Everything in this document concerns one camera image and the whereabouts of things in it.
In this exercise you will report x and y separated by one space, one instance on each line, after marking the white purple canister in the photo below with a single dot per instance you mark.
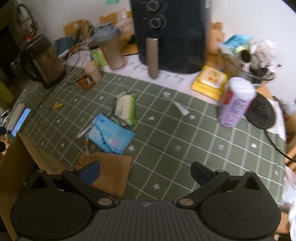
236 99

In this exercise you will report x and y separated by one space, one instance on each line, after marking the green white wipes pack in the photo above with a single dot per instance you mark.
124 110

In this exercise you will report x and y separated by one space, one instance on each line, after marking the glass bowl with clutter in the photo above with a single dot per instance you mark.
254 61

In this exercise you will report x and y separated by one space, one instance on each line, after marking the white power bank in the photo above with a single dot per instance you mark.
14 117

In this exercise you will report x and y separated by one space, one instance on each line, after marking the brown burlap pouch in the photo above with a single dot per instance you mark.
114 171

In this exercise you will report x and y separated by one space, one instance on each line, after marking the green label jar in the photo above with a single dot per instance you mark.
99 58

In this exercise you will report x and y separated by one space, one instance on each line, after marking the blue wet wipes pack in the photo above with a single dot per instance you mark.
109 136

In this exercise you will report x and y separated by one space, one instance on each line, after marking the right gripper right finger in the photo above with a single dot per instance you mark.
211 182

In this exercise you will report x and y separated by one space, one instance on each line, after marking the black electric kettle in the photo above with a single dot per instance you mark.
40 62

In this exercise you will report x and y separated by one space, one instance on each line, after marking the yellow wipes pack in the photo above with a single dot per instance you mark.
210 82

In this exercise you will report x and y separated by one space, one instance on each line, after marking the yellow small tool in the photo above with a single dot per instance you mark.
58 105

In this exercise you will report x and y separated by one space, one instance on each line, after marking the black round stand base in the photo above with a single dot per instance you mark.
261 113

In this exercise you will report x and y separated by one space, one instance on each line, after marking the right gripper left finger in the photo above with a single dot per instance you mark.
80 182

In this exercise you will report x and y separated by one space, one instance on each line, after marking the smartphone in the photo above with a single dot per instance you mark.
21 121

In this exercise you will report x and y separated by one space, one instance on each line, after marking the grey lid shaker bottle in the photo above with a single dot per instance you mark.
108 38

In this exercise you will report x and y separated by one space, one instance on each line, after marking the green checkered tablecloth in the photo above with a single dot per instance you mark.
165 142

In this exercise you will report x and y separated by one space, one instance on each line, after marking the small brown wooden box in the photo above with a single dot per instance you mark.
85 82

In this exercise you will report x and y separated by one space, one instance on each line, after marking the black air fryer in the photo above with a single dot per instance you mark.
171 35

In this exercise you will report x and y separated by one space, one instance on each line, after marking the cardboard box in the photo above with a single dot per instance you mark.
16 167

